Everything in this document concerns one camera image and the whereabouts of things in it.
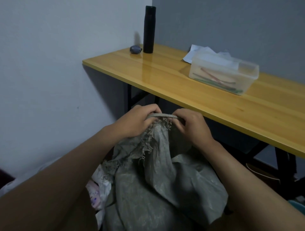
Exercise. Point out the person's left hand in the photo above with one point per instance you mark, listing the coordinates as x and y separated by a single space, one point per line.
133 123

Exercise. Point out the person's right hand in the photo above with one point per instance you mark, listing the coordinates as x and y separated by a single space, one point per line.
196 128

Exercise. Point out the grey woven sack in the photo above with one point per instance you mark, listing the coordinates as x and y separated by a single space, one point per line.
155 190

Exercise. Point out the white bag with red print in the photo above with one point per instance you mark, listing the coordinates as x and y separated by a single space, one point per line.
104 190

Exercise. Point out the cardboard boxes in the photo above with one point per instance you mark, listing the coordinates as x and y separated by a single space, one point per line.
94 195

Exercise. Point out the person's right forearm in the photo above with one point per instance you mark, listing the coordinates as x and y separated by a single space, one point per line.
250 192

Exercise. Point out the person's left forearm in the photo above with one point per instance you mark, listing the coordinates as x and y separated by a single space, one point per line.
52 190

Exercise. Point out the black metal desk leg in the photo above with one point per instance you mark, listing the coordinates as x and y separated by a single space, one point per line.
284 171
129 97

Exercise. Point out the yellow wooden desk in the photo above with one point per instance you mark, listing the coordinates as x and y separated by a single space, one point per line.
166 81

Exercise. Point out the clear plastic box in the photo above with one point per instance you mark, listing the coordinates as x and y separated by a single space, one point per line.
247 78

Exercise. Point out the small dark round case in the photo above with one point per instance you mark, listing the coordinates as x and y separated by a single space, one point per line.
135 49

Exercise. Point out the white tissue sheet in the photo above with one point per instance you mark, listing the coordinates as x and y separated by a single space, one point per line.
193 53

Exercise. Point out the black cylindrical bottle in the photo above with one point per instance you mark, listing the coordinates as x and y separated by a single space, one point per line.
149 31

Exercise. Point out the blue plastic bucket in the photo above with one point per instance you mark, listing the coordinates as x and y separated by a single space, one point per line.
297 205

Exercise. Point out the dark brown wooden door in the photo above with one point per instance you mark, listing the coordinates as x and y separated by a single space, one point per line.
6 178

